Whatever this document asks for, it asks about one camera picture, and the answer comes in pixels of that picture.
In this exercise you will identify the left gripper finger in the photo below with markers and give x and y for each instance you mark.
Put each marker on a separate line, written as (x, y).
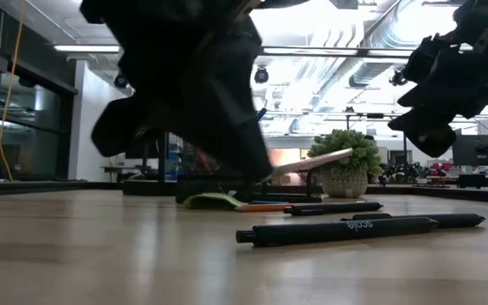
(244, 135)

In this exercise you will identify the green sticky note pad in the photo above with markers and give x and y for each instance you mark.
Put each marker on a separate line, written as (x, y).
(210, 200)

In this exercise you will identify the pink pencil striped ferrule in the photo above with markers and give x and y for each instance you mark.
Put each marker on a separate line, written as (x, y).
(312, 163)

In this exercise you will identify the orange pencil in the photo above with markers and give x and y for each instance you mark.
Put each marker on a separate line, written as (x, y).
(265, 208)

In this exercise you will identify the black scale pen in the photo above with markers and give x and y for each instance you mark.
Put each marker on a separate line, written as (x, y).
(312, 232)
(460, 220)
(333, 208)

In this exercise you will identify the black mesh desk organizer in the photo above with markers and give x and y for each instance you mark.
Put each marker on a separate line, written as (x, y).
(286, 190)

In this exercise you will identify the black ceiling spotlight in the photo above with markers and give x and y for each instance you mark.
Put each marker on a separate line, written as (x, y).
(120, 80)
(261, 75)

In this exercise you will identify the background wide black monitor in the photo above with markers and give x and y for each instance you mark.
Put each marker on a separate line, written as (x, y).
(477, 150)

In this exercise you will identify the artificial green potted plant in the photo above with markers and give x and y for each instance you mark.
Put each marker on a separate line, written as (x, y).
(354, 182)

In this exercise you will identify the silver ceiling air duct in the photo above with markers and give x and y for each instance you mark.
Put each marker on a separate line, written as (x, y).
(371, 74)

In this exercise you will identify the black background rig frame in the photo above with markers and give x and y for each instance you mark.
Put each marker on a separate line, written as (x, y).
(375, 115)

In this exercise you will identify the black aluminium table frame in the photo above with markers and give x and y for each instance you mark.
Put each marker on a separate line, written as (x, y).
(36, 185)

